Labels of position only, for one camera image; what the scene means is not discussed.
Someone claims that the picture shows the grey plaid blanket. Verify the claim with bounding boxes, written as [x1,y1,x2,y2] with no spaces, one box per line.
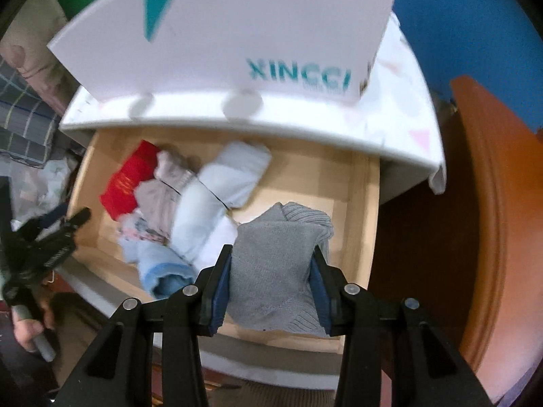
[0,57,64,166]

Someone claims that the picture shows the white printed cabinet cover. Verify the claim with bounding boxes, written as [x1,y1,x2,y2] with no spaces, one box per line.
[59,11,447,196]

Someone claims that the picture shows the clear plastic bag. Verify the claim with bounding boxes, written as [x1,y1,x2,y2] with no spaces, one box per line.
[8,157,75,230]

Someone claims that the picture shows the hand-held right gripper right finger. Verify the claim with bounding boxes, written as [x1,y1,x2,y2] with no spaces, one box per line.
[310,246,495,407]

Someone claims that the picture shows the light blue tied underwear bundle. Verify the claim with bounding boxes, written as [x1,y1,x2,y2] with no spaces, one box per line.
[170,141,273,264]

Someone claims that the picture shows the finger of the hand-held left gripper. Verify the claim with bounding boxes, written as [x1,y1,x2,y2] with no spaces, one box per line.
[36,208,92,270]
[19,202,71,242]

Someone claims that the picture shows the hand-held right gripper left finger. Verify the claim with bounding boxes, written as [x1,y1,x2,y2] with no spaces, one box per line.
[51,244,235,407]

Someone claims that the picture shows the white floral underwear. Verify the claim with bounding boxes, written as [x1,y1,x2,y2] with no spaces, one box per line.
[119,214,170,249]

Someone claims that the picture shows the floral quilt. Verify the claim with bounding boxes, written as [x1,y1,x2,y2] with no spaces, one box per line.
[0,0,81,111]

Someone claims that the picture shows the brown wooden bed frame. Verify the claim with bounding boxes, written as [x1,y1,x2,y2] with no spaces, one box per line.
[373,75,543,403]

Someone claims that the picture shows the red underwear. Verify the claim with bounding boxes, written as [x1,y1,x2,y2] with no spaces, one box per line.
[99,140,161,222]

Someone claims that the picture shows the white teal shoe box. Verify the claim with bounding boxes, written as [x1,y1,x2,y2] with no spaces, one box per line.
[46,0,401,104]

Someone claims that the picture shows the taupe tied underwear bundle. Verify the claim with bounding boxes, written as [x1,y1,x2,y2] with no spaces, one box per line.
[135,148,202,227]

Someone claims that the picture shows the white drawer with wooden inside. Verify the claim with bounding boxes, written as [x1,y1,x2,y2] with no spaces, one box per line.
[55,129,382,391]

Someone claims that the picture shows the person's left hand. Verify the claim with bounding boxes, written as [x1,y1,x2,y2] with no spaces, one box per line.
[13,294,57,352]

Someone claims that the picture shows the lavender bed sheet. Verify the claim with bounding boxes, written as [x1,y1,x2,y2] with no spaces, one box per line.
[477,360,539,407]

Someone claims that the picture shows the grey knitted sock bundle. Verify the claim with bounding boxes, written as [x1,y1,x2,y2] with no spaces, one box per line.
[225,201,336,335]

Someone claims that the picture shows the plain white underwear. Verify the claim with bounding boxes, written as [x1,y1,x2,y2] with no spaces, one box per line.
[199,216,239,266]

